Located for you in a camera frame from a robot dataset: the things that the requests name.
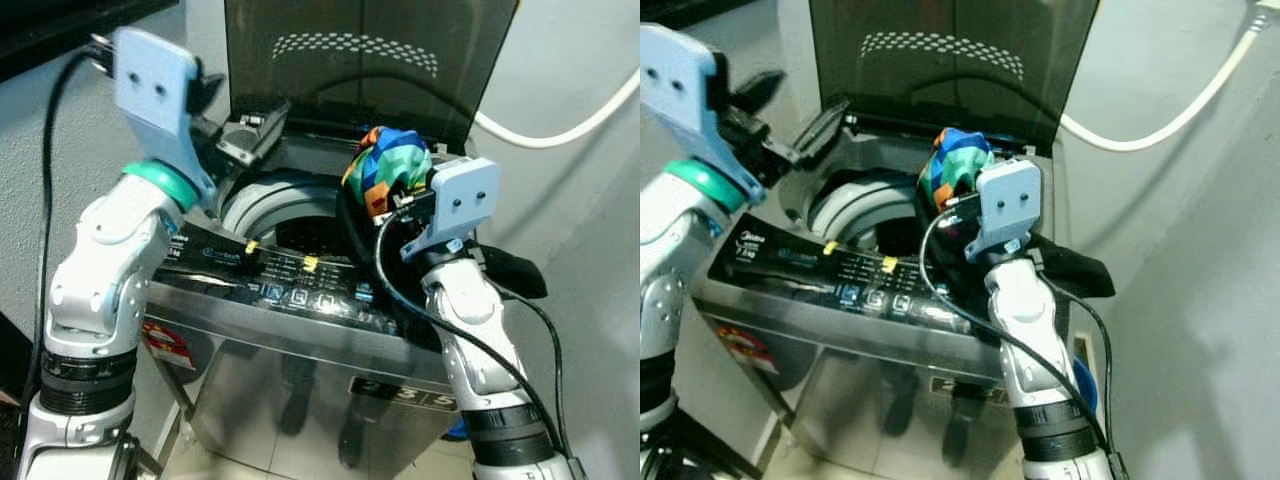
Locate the dark transparent washer lid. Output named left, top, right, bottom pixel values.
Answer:
left=222, top=0, right=521, bottom=151
left=808, top=0, right=1101, bottom=156

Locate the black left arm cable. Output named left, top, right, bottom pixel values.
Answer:
left=15, top=35, right=116, bottom=451

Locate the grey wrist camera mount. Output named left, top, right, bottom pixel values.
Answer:
left=640, top=22, right=766, bottom=206
left=965, top=158, right=1044, bottom=263
left=112, top=28, right=217, bottom=207
left=400, top=157, right=501, bottom=263

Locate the multicoloured cloth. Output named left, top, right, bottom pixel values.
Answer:
left=918, top=127, right=994, bottom=213
left=340, top=125, right=433, bottom=219

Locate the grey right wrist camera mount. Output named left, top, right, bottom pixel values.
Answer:
left=400, top=157, right=501, bottom=263
left=965, top=158, right=1044, bottom=263

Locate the grey washing machine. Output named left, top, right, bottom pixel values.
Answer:
left=690, top=95, right=1111, bottom=480
left=140, top=95, right=546, bottom=480

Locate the black shelf board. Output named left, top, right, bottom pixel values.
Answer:
left=0, top=0, right=181, bottom=83
left=640, top=0, right=741, bottom=29

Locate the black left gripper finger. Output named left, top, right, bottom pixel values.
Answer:
left=733, top=70, right=788, bottom=117
left=218, top=97, right=293, bottom=169
left=188, top=70, right=228, bottom=115
left=793, top=98, right=854, bottom=168

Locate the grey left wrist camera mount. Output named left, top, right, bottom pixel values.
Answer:
left=112, top=28, right=217, bottom=207
left=640, top=22, right=766, bottom=206

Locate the white hose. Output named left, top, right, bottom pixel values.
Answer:
left=1058, top=0, right=1280, bottom=153
left=470, top=70, right=641, bottom=151

